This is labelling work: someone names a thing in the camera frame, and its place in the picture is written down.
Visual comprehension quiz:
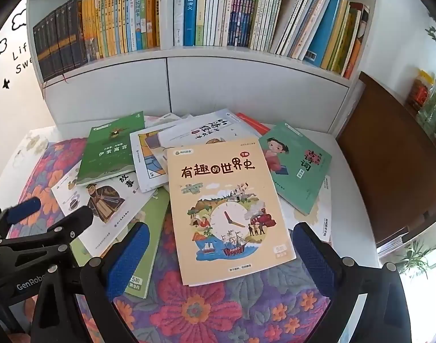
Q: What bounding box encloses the small potted green plant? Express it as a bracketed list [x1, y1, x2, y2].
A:
[399, 239, 436, 280]

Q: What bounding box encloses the clear glass vase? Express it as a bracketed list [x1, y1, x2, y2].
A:
[416, 82, 436, 140]

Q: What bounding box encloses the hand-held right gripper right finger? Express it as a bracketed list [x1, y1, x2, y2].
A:
[292, 222, 408, 343]

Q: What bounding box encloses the red thread tassel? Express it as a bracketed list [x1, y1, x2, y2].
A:
[40, 74, 68, 100]

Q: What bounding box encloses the orange snack jar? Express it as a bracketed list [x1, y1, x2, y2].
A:
[407, 69, 436, 113]

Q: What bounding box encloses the cream clock cover book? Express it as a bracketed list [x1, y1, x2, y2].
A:
[167, 136, 297, 287]

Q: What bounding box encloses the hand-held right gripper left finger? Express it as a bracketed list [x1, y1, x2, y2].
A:
[29, 222, 151, 343]

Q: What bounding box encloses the row of yellow shelved books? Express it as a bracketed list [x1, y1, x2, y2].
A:
[77, 0, 161, 61]

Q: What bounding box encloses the floral quilted mat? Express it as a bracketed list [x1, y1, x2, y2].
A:
[16, 137, 333, 343]

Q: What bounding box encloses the white book with black calligraphy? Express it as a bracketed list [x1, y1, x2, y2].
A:
[157, 108, 265, 151]

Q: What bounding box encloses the teal book with girl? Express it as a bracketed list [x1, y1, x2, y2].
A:
[258, 121, 333, 217]

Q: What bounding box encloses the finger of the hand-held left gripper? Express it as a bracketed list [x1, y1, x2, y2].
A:
[0, 205, 95, 255]
[0, 196, 42, 238]

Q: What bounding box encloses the white book with robed man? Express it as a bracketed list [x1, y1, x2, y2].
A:
[51, 171, 158, 258]

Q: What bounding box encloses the light green clock cover book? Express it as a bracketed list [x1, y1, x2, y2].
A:
[70, 188, 171, 300]

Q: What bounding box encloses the black wall lettering decal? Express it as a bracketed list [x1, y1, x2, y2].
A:
[11, 46, 35, 76]

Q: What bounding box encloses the white comic cover book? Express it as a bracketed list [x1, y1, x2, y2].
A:
[130, 119, 172, 192]

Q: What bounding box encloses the red book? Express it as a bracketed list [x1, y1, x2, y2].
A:
[236, 112, 272, 137]

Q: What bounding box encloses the row of white blue shelved books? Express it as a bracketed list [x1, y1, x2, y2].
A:
[173, 0, 370, 79]

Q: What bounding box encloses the white bookshelf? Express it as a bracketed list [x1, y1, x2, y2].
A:
[25, 0, 381, 133]

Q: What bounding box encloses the dark green book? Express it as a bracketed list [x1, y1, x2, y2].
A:
[76, 111, 146, 186]

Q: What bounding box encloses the brown wooden cabinet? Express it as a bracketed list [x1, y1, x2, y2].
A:
[336, 71, 436, 258]

